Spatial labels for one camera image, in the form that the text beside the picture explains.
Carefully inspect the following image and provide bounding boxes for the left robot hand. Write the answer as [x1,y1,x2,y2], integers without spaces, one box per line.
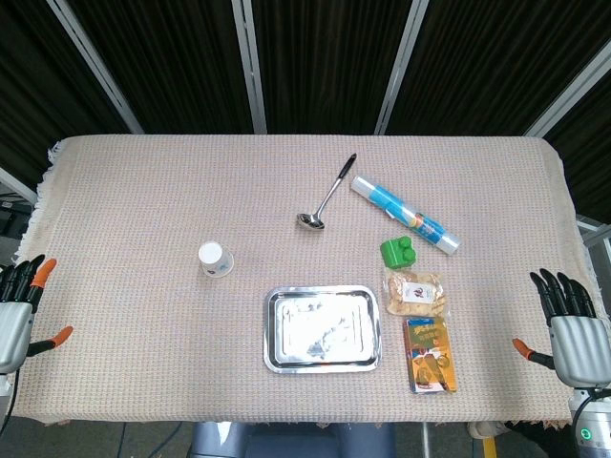
[0,254,74,375]

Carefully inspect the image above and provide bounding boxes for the plastic bag roll blue label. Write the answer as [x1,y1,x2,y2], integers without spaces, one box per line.
[350,175,462,256]

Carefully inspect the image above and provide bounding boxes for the clear snack bag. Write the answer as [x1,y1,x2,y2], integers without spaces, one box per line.
[383,267,453,320]

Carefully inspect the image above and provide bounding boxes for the steel ladle black handle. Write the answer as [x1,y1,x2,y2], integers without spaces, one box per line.
[295,153,358,231]

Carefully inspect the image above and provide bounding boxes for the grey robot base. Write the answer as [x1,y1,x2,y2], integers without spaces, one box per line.
[189,421,397,458]

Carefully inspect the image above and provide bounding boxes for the orange snack packet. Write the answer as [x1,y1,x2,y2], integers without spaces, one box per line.
[403,315,459,395]

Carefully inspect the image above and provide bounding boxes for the grey partition frame post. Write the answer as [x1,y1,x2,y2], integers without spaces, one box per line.
[523,40,611,138]
[373,0,431,135]
[231,0,268,135]
[46,0,145,135]

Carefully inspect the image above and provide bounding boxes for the beige woven tablecloth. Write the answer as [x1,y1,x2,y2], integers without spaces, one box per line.
[10,134,605,428]

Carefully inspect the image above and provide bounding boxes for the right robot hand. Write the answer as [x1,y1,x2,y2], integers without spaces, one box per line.
[512,268,611,388]

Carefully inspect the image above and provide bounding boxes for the white shoe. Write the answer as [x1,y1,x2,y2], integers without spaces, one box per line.
[467,421,511,440]

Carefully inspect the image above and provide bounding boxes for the stainless steel tray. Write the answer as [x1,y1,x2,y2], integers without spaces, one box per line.
[263,284,384,374]

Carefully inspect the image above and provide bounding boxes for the green toy building block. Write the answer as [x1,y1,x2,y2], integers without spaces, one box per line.
[379,236,417,272]

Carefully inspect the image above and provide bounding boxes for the floral white paper cup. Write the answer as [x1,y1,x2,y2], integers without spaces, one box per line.
[198,241,235,279]

